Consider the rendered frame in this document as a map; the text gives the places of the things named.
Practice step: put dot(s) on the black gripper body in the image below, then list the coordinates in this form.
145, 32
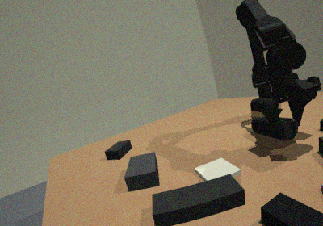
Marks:
266, 104

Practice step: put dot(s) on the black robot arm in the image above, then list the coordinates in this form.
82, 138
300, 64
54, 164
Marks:
284, 53

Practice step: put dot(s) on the dark grey controller unit with white label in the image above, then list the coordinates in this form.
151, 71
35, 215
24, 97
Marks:
288, 128

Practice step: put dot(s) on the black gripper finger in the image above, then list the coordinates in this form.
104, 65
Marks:
273, 119
297, 109

